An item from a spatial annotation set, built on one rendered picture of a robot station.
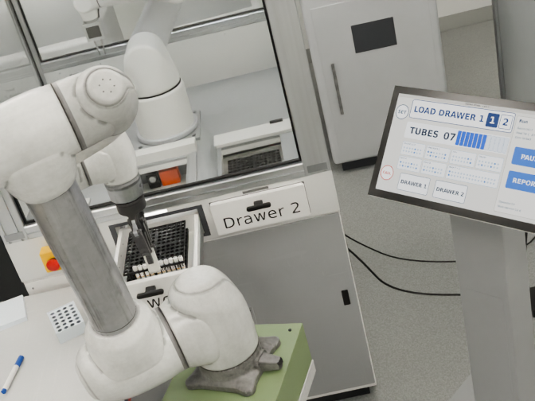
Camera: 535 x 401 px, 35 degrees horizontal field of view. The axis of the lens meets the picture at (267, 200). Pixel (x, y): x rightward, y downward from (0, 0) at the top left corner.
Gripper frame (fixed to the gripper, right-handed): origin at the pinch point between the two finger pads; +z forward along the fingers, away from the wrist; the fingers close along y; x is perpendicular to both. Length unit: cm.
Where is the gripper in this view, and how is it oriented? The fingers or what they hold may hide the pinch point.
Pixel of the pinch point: (151, 260)
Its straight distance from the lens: 227.1
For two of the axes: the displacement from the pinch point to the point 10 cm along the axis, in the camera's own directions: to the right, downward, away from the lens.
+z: 2.2, 8.4, 5.0
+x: -9.7, 2.3, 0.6
